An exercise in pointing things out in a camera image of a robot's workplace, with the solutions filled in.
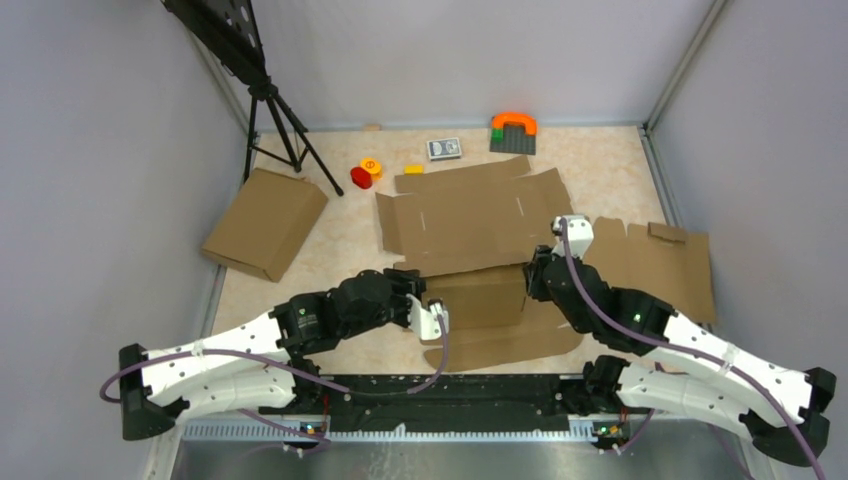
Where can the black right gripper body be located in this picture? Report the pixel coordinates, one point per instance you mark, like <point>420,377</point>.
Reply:
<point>538,288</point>

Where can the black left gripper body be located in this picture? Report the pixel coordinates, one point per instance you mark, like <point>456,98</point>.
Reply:
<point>399,309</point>

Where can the large cardboard box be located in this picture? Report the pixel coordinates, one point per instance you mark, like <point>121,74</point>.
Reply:
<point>491,297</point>

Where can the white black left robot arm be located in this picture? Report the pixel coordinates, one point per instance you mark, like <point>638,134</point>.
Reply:
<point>263,363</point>

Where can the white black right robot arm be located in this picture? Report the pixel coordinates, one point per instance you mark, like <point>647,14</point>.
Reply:
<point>781,411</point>

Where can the folded brown cardboard box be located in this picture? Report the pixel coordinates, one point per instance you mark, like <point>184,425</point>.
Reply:
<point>264,228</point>

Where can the flat cardboard blank underneath left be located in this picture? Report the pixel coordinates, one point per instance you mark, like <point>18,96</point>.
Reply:
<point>473,218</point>

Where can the small red toy piece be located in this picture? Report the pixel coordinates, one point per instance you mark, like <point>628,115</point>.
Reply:
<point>367,173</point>

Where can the flat cardboard blank at right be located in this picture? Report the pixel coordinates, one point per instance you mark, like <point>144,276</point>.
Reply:
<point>668,262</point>

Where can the orange green grey toy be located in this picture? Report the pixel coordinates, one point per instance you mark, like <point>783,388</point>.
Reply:
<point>513,133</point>

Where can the black tripod stand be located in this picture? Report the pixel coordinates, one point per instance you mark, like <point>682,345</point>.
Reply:
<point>230,31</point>

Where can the aluminium frame rail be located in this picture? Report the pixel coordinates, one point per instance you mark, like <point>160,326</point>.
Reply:
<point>238,447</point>

